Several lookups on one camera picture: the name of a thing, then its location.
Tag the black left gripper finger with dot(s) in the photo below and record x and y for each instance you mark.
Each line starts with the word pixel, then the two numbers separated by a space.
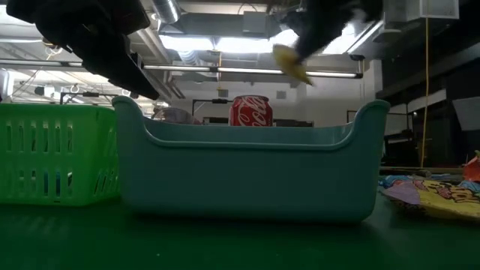
pixel 127 80

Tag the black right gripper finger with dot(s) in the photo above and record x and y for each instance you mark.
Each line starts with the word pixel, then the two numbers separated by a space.
pixel 315 41

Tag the blue lollipop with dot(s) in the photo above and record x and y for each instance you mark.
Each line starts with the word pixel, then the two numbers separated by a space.
pixel 57 183

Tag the blue candy packet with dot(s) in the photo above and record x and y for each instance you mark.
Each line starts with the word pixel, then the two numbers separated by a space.
pixel 393 180

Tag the red-orange candy wrapper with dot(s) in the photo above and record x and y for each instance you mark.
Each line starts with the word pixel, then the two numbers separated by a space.
pixel 473 170

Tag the large yellow candy packet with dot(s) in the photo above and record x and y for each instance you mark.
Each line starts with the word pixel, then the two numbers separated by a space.
pixel 450 198

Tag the bright ceiling light panel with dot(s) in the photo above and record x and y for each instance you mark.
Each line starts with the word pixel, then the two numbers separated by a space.
pixel 187 44

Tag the long ceiling strip light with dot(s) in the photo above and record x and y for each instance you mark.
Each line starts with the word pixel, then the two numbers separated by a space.
pixel 243 70

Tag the red Coca-Cola can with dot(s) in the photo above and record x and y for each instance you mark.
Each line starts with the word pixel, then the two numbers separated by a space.
pixel 250 112

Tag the green plastic basket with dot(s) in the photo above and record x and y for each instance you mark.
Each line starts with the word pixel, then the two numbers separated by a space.
pixel 75 161

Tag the white air conditioning unit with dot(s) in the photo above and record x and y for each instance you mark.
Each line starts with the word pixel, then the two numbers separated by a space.
pixel 438 9

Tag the teal plastic bin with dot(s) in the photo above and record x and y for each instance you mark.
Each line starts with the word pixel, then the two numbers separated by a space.
pixel 243 180

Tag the grey slanted panel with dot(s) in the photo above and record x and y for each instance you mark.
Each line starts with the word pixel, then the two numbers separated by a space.
pixel 468 112

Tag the grey ceiling duct box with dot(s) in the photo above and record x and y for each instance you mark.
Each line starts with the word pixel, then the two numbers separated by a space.
pixel 255 22

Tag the silver ventilation duct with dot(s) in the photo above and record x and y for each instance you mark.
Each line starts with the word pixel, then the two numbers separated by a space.
pixel 167 11

